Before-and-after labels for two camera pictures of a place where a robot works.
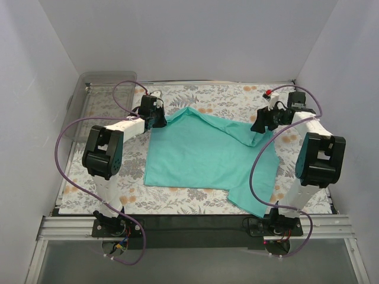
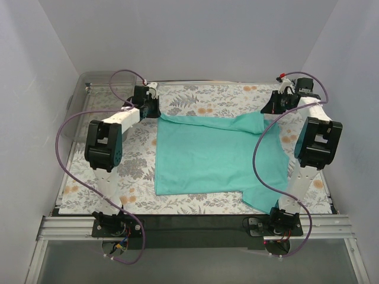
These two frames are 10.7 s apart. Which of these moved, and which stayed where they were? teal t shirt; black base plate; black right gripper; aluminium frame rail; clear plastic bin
Moved: teal t shirt; black right gripper
Stayed: aluminium frame rail; black base plate; clear plastic bin
